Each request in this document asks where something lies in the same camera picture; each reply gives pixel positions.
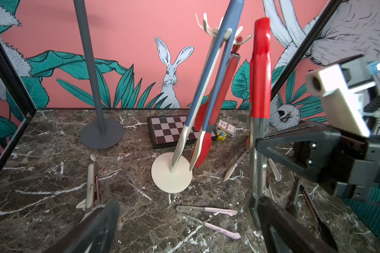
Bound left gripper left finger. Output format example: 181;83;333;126
46;197;120;253

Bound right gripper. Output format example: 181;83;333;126
255;121;380;204

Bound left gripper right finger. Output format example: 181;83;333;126
258;196;335;253

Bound cream utensil rack stand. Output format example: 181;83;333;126
151;17;253;194

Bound red handled steel tongs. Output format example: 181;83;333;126
248;17;271;230

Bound black tongs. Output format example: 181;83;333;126
286;178;339;250

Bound white tipped steel tongs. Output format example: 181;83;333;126
223;151;282;182

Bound pink tipped steel tongs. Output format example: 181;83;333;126
176;205;242;240

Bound dark grey utensil rack stand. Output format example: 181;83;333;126
73;0;125;150

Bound small yellow toy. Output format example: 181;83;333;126
216;129;227;141

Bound playing card box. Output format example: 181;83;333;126
217;119;236;137

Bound chessboard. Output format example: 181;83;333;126
147;114;217;150

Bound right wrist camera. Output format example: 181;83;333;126
306;54;380;137

